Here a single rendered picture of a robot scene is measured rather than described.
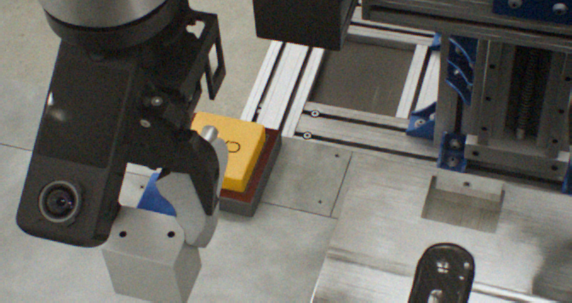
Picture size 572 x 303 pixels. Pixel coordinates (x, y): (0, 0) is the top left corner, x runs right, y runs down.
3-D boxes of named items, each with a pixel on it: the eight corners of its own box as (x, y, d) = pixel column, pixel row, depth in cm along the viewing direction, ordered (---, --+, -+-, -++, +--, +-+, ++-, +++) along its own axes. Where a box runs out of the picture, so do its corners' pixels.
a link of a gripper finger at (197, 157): (240, 199, 68) (191, 101, 62) (231, 220, 67) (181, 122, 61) (173, 194, 70) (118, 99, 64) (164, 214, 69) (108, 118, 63)
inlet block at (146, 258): (183, 146, 83) (174, 98, 79) (247, 160, 82) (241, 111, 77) (114, 293, 75) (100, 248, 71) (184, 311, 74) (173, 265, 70)
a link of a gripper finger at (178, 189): (265, 191, 75) (220, 97, 68) (236, 264, 71) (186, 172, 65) (224, 188, 76) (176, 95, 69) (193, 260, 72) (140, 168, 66)
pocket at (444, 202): (431, 197, 85) (434, 168, 82) (502, 213, 83) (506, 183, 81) (418, 246, 82) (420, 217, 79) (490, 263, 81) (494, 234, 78)
